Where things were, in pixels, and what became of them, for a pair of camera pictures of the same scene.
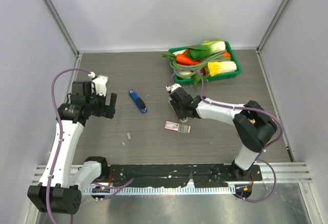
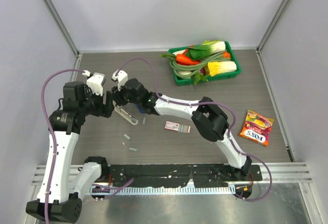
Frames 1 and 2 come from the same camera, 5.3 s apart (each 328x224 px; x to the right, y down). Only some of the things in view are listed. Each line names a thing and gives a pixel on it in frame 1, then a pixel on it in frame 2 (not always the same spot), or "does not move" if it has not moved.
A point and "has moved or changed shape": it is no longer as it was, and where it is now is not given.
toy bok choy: x=207 y=48 does not move
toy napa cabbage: x=217 y=67 does not move
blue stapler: x=138 y=101 has moved or changed shape
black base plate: x=201 y=175 does not move
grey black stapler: x=180 y=112 has moved or changed shape
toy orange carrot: x=183 y=59 does not move
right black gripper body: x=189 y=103 -> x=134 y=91
